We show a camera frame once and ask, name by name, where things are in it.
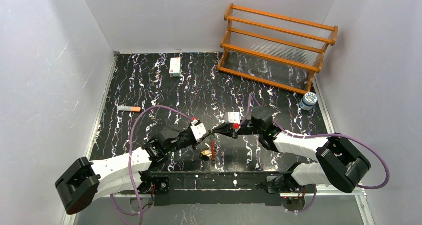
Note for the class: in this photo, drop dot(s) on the steel key organizer red handle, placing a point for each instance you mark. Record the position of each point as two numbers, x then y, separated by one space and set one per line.
211 151

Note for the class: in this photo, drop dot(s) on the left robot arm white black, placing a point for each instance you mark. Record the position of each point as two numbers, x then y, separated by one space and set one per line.
85 180

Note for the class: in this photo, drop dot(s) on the orange wooden shelf rack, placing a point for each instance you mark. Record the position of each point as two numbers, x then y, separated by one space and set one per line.
274 49

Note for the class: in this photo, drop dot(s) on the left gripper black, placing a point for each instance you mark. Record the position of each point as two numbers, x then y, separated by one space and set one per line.
192 142

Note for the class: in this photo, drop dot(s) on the white red small box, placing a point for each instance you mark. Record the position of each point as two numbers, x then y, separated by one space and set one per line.
175 68

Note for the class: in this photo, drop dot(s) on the white blue round jar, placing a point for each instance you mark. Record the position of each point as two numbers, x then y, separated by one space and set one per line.
308 101

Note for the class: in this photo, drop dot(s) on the aluminium frame rail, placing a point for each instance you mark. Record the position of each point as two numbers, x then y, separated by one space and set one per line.
224 198

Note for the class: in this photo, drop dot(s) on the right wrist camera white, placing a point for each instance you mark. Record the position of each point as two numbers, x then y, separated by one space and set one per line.
233 118

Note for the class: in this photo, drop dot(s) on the orange grey marker pen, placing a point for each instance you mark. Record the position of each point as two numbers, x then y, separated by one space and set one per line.
129 108

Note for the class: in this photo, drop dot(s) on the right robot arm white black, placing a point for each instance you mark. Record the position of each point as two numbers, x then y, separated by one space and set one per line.
335 160

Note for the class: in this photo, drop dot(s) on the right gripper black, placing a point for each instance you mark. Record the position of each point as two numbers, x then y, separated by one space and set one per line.
233 130

